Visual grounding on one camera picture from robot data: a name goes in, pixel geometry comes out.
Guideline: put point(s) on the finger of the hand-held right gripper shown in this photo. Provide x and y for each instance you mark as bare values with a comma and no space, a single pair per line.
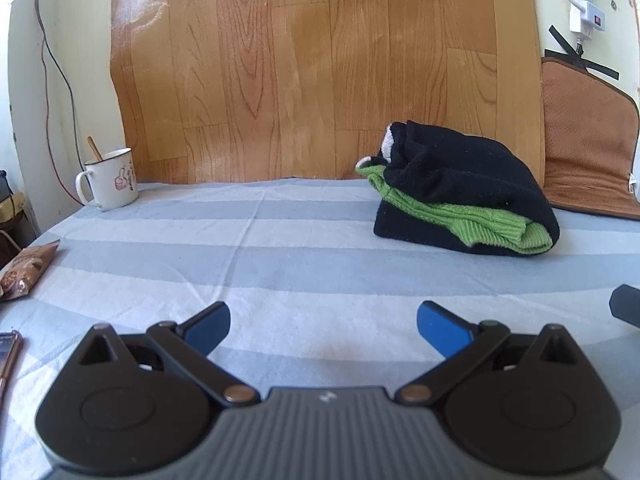
627,305

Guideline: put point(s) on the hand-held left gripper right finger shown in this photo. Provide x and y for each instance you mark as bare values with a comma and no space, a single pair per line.
440,329

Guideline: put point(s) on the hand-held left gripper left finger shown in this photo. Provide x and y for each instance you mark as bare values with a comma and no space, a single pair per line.
210,329

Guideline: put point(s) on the black and green knit sweater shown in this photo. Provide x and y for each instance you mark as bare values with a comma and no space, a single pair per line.
460,180

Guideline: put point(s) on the blue striped bed sheet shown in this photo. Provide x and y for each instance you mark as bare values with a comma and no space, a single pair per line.
300,260

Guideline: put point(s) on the brown seat cushion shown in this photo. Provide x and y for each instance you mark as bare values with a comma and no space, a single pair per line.
585,135

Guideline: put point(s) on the white enamel mug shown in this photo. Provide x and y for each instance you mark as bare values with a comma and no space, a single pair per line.
112,182

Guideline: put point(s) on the brown snack packet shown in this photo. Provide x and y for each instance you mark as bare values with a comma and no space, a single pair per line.
27,270

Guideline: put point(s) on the wooden spoon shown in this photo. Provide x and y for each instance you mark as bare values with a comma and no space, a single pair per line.
94,149

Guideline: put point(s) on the yellow cardboard box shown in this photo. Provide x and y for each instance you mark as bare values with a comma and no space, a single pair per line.
14,209

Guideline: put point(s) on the black tape cross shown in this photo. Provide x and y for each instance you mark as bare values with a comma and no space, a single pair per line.
582,57

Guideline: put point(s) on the wooden headboard panel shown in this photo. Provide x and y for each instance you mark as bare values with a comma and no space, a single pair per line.
300,60

